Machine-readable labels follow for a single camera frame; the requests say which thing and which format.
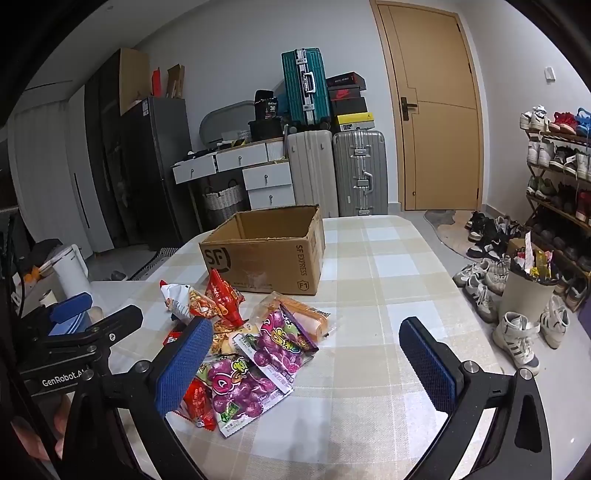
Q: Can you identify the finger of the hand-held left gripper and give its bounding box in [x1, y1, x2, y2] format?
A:
[21, 292, 94, 342]
[41, 305, 145, 365]

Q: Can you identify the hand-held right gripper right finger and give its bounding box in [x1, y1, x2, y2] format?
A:
[400, 316, 553, 480]

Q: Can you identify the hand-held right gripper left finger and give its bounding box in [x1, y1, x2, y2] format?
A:
[61, 316, 215, 480]

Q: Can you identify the small red snack packet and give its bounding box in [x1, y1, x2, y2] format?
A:
[164, 320, 190, 347]

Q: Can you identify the red snack bag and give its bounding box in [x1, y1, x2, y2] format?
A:
[166, 376, 220, 431]

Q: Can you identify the clear pastry packet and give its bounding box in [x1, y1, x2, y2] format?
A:
[210, 323, 259, 358]

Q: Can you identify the purple grape candy bag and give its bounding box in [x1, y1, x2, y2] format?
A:
[233, 298, 319, 377]
[196, 353, 294, 439]

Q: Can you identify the white red chip bag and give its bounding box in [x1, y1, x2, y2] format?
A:
[159, 279, 213, 324]

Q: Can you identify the red spicy strip packet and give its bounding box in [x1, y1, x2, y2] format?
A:
[203, 269, 245, 328]

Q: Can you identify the brown cardboard box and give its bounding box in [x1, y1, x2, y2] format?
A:
[199, 204, 326, 296]

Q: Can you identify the orange bread packet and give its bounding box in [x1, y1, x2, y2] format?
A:
[272, 292, 332, 344]

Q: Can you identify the person's left hand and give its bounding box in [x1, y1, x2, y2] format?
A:
[11, 398, 72, 462]

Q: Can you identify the blue bowl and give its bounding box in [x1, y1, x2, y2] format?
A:
[48, 315, 94, 336]

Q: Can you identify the white kettle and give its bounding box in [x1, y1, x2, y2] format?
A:
[51, 244, 88, 301]

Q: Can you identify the dotted floor rug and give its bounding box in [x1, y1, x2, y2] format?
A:
[128, 247, 175, 282]

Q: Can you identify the scattered pile of shoes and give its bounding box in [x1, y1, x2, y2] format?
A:
[452, 210, 573, 377]

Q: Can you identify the beige waste bin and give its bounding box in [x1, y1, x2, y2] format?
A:
[499, 231, 560, 325]

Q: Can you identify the grey brown floor mat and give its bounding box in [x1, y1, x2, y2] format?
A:
[424, 210, 476, 260]

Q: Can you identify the black refrigerator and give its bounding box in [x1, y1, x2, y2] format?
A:
[85, 96, 193, 253]

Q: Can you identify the woven laundry basket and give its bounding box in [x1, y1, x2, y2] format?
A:
[203, 185, 247, 225]

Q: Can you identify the wooden shoe rack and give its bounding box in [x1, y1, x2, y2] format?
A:
[524, 129, 591, 289]

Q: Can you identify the white desk with drawers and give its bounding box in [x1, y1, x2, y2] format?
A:
[172, 138, 296, 209]

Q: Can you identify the silver suitcase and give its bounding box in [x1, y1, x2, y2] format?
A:
[333, 130, 389, 217]

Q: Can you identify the beige suitcase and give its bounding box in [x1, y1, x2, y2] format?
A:
[286, 129, 339, 219]

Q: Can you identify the grey oval board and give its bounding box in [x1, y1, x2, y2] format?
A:
[199, 102, 257, 151]

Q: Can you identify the wooden door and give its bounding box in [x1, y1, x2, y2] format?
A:
[370, 0, 484, 213]

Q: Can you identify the brown cardboard panel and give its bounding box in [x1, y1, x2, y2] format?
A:
[119, 48, 151, 116]

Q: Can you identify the black storage bin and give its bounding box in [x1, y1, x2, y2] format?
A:
[248, 119, 285, 141]

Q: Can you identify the shoe rack with shoes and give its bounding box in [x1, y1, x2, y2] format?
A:
[519, 106, 591, 310]

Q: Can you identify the black printed bag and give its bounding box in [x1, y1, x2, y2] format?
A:
[254, 90, 282, 121]

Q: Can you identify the black shoe box red stripe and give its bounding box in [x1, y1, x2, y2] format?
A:
[326, 72, 365, 88]

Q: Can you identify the teal suitcase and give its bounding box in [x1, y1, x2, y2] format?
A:
[281, 47, 332, 128]

